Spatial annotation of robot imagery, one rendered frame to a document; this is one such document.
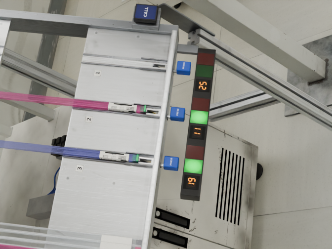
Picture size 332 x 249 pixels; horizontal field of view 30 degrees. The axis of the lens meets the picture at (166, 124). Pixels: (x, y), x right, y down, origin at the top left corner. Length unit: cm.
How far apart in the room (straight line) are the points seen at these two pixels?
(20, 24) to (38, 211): 52
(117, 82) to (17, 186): 74
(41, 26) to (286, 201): 94
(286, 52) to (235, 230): 55
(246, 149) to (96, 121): 76
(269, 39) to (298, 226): 56
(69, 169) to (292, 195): 87
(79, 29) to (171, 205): 55
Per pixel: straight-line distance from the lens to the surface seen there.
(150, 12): 137
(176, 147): 174
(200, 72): 136
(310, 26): 217
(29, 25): 147
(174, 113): 129
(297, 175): 196
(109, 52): 138
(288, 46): 190
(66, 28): 145
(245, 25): 176
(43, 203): 171
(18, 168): 201
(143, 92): 133
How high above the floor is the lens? 147
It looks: 36 degrees down
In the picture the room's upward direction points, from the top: 65 degrees counter-clockwise
